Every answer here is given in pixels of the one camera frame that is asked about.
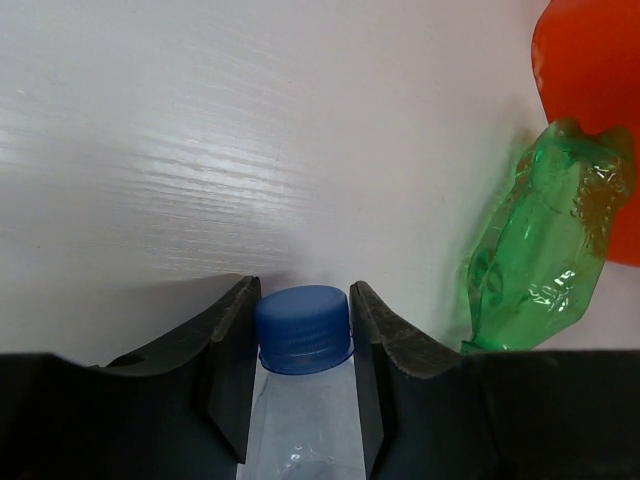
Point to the green plastic bottle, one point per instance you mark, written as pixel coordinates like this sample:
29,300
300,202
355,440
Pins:
537,263

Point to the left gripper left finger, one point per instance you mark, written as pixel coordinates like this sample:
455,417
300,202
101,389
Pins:
176,408

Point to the blue label water bottle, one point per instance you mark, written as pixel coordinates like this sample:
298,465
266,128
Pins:
305,419

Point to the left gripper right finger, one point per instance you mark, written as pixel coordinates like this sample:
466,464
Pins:
427,412

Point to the orange plastic bin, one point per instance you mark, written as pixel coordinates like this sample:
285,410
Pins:
585,60

